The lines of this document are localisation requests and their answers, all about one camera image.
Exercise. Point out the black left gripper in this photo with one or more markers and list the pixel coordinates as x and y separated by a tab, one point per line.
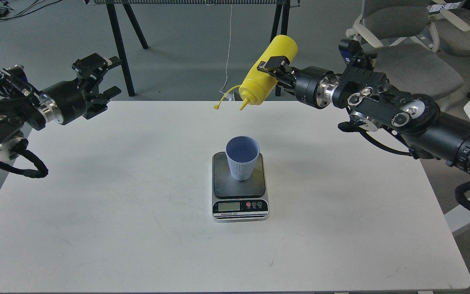
67	100

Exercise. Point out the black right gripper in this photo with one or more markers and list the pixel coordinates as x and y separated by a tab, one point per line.
312	86

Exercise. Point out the yellow squeeze bottle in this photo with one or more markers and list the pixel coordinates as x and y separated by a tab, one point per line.
257	85

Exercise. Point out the blue plastic cup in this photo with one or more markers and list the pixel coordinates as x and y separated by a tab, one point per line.
242	153

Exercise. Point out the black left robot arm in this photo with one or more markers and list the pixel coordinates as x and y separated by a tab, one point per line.
21	103

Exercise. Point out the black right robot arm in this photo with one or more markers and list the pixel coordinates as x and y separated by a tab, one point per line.
372	103

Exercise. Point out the silver digital kitchen scale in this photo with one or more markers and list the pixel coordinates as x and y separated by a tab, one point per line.
233	200

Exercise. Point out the grey office chair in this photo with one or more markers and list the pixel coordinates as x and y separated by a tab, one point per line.
391	27
452	28

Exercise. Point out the black metal table frame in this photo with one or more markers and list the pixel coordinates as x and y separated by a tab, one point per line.
190	49

